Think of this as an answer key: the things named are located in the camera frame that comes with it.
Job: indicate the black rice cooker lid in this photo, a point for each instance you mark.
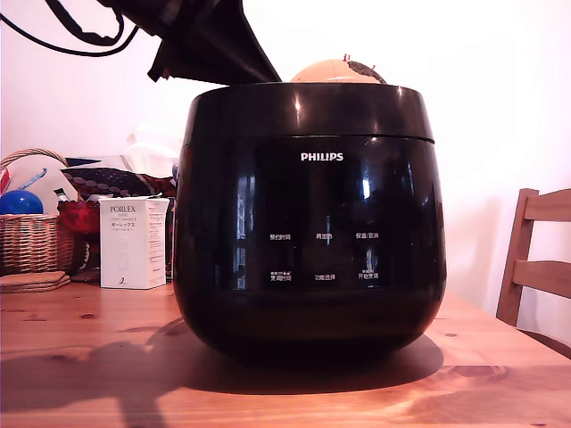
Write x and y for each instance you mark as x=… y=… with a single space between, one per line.
x=312 y=111

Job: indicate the black Philips rice cooker body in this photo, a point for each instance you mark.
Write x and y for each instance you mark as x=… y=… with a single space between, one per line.
x=312 y=214

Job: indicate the white plastic item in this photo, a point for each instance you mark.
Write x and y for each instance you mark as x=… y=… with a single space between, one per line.
x=151 y=147

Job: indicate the brown globe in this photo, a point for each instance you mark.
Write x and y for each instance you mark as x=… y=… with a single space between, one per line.
x=330 y=71

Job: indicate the dark dotted patterned cloth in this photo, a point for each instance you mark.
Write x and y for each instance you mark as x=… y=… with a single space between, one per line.
x=116 y=180

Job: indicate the white Porlex box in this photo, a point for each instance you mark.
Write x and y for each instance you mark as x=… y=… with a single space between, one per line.
x=127 y=249

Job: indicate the blue striped ribbon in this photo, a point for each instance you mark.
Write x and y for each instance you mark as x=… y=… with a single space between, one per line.
x=35 y=177

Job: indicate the blue ball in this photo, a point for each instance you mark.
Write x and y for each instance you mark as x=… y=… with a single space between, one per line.
x=20 y=204

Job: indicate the wicker basket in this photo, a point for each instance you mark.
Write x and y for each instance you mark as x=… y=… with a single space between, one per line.
x=33 y=245

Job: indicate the stack of cork coasters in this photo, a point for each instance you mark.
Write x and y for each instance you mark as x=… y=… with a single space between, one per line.
x=33 y=282

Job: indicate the wooden ladder-back chair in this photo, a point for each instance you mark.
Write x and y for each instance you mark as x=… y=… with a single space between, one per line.
x=533 y=276

